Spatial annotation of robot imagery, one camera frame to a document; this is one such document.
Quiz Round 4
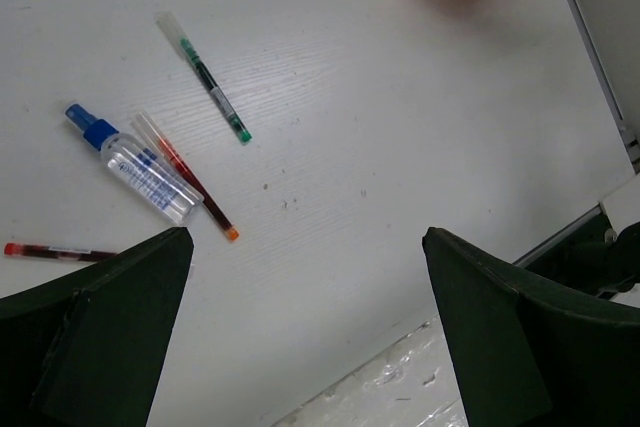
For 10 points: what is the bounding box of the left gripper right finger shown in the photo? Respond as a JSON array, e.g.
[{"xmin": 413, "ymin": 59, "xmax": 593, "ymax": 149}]
[{"xmin": 422, "ymin": 227, "xmax": 639, "ymax": 426}]

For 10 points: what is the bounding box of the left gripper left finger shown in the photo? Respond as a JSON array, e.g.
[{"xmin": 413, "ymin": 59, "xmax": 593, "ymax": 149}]
[{"xmin": 1, "ymin": 228, "xmax": 194, "ymax": 426}]

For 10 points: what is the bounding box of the black metal base rail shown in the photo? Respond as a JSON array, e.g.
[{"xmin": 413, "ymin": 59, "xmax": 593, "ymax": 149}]
[{"xmin": 515, "ymin": 207, "xmax": 639, "ymax": 300}]

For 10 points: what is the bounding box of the right side aluminium rail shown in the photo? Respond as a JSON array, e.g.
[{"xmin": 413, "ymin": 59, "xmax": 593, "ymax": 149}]
[{"xmin": 567, "ymin": 0, "xmax": 639, "ymax": 170}]

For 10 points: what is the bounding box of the green pen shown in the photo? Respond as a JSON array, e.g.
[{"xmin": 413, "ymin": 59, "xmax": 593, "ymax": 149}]
[{"xmin": 156, "ymin": 12, "xmax": 252, "ymax": 145}]

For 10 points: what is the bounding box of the orange red pen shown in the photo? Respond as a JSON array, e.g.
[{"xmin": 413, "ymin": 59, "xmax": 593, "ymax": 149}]
[{"xmin": 132, "ymin": 112, "xmax": 239, "ymax": 242}]

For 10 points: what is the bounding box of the dark red pen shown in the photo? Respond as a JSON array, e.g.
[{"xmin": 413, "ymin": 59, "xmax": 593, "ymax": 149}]
[{"xmin": 4, "ymin": 243, "xmax": 116, "ymax": 263}]

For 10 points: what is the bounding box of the blue capped spray bottle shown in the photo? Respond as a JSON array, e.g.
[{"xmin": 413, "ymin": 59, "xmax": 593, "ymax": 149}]
[{"xmin": 65, "ymin": 104, "xmax": 203, "ymax": 225}]

